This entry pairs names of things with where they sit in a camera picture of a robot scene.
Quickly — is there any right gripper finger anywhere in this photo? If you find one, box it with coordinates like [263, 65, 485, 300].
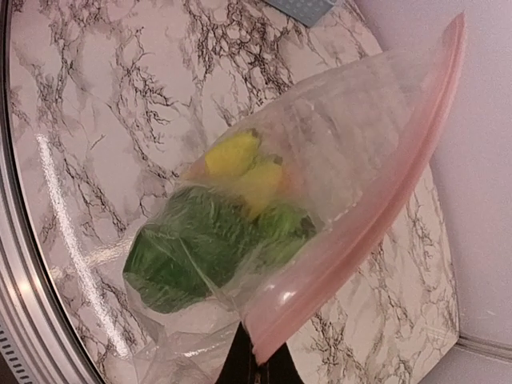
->
[218, 319, 307, 384]

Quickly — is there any clear zip top bag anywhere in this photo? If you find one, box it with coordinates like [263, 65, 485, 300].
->
[123, 14, 466, 383]

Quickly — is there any fake green lettuce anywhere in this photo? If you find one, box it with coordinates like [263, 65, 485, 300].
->
[122, 186, 317, 314]

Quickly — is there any fake yellow banana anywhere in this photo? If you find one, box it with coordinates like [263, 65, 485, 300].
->
[204, 129, 283, 220]

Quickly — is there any blue plastic basket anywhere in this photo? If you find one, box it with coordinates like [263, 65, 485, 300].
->
[263, 0, 346, 28]

